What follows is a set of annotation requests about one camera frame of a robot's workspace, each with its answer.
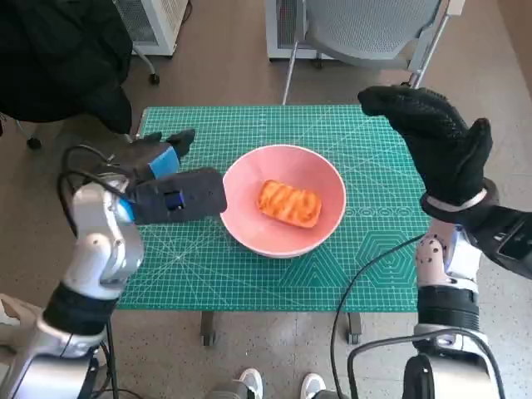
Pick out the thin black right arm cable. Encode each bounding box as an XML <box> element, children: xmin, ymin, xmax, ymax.
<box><xmin>335</xmin><ymin>234</ymin><xmax>425</xmax><ymax>399</ymax></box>

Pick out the white cabinet with grille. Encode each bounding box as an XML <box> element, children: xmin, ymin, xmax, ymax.
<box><xmin>114</xmin><ymin>0</ymin><xmax>190</xmax><ymax>57</ymax></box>

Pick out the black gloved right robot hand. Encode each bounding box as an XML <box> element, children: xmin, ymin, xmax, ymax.
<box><xmin>357</xmin><ymin>85</ymin><xmax>494</xmax><ymax>207</ymax></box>

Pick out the green cutting mat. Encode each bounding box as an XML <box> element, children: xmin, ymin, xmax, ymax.
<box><xmin>116</xmin><ymin>106</ymin><xmax>431</xmax><ymax>313</ymax></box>

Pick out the black table leg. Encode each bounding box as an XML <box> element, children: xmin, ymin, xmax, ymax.
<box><xmin>347</xmin><ymin>312</ymin><xmax>362</xmax><ymax>345</ymax></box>
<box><xmin>200</xmin><ymin>312</ymin><xmax>216</xmax><ymax>347</ymax></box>

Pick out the thick black cable loop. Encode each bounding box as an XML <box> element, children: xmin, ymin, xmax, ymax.
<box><xmin>347</xmin><ymin>334</ymin><xmax>506</xmax><ymax>399</ymax></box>

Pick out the grey mesh chair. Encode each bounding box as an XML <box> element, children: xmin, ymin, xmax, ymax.
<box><xmin>282</xmin><ymin>0</ymin><xmax>466</xmax><ymax>105</ymax></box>

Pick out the pink bowl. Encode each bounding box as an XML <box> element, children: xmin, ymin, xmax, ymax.
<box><xmin>219</xmin><ymin>144</ymin><xmax>348</xmax><ymax>259</ymax></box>

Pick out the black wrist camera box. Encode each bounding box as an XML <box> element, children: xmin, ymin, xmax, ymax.
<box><xmin>126</xmin><ymin>167</ymin><xmax>228</xmax><ymax>225</ymax></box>
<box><xmin>456</xmin><ymin>205</ymin><xmax>532</xmax><ymax>279</ymax></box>

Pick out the rectangular orange toy bread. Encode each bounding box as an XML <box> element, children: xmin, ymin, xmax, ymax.
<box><xmin>256</xmin><ymin>179</ymin><xmax>324</xmax><ymax>229</ymax></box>

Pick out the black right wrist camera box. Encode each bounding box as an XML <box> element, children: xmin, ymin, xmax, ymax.
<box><xmin>456</xmin><ymin>205</ymin><xmax>532</xmax><ymax>279</ymax></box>

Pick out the white air purifier unit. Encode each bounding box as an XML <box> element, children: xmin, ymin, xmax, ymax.
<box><xmin>265</xmin><ymin>0</ymin><xmax>333</xmax><ymax>63</ymax></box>

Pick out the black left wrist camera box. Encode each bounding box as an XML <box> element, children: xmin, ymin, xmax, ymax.
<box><xmin>126</xmin><ymin>167</ymin><xmax>228</xmax><ymax>225</ymax></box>

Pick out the white shoe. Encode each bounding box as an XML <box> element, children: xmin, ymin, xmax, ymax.
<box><xmin>299</xmin><ymin>372</ymin><xmax>328</xmax><ymax>399</ymax></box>
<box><xmin>239</xmin><ymin>368</ymin><xmax>264</xmax><ymax>399</ymax></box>

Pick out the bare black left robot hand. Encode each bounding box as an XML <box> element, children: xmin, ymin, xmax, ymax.
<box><xmin>124</xmin><ymin>128</ymin><xmax>196</xmax><ymax>184</ymax></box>

